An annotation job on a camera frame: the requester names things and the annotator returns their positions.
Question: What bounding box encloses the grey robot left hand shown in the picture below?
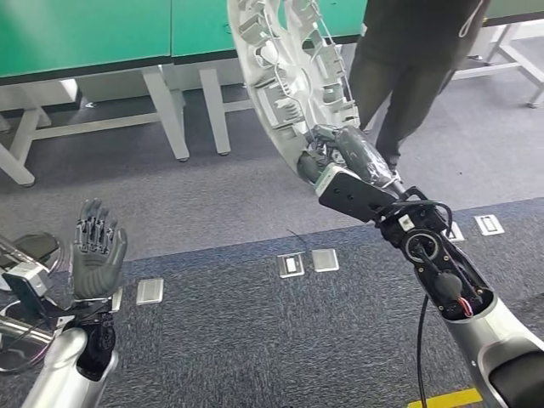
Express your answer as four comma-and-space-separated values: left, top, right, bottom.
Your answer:
67, 198, 128, 303

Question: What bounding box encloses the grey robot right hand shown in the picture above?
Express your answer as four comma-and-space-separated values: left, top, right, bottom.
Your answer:
297, 124, 395, 191

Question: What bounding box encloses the silver plastic wheel hubcap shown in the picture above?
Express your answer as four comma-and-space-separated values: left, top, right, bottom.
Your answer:
226, 0, 362, 184

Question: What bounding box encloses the white workbench with green top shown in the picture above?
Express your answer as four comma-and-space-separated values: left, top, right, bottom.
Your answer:
452, 0, 544, 109
169, 0, 368, 157
0, 0, 190, 188

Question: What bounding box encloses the closed steel floor socket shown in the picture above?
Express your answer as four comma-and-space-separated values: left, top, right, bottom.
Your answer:
135, 277, 164, 306
441, 220, 465, 243
311, 247, 340, 275

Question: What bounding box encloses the person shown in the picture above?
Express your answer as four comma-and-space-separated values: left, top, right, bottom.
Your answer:
349, 0, 490, 173

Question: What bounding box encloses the yellow floor tape square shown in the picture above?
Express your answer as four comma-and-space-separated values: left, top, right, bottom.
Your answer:
407, 387, 483, 408

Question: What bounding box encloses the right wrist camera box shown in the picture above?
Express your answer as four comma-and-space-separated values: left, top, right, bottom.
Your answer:
315, 164, 398, 224

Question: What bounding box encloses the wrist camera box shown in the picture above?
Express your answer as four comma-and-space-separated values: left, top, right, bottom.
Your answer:
315, 164, 398, 224
2, 261, 66, 323

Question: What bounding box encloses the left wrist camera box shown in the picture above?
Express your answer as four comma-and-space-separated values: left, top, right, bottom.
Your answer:
2, 261, 66, 323

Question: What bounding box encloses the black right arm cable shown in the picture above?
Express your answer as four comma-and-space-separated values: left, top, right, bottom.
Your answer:
416, 293, 430, 408

